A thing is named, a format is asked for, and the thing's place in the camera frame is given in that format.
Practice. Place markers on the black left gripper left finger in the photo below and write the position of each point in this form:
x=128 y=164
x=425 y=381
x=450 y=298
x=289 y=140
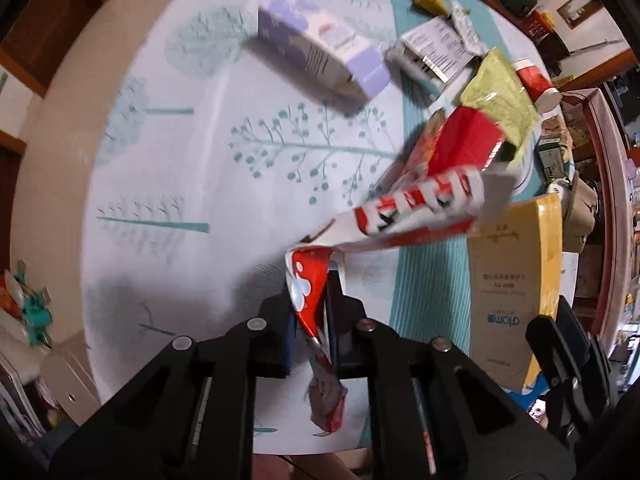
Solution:
x=189 y=413

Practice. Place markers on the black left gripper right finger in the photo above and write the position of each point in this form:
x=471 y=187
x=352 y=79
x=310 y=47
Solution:
x=434 y=414

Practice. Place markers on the yellow cardboard box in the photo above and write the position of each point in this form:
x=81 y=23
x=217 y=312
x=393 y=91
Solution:
x=515 y=270

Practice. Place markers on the red white snack wrapper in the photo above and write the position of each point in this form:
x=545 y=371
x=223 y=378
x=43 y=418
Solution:
x=423 y=211

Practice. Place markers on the red foil bag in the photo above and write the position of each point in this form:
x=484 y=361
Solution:
x=467 y=138

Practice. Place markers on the green gold foil bag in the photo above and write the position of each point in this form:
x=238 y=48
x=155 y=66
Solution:
x=498 y=93

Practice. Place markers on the purple white carton box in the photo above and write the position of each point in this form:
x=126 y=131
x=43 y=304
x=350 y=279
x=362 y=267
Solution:
x=325 y=47

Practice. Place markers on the green small carton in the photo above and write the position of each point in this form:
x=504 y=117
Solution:
x=554 y=156

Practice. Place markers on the white teal patterned tablecloth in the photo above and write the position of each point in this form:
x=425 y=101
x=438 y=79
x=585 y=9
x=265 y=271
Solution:
x=217 y=156

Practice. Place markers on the red paper cup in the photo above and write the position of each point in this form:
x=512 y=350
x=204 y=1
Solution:
x=539 y=88

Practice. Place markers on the white printed medicine box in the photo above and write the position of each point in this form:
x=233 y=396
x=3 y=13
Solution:
x=432 y=54

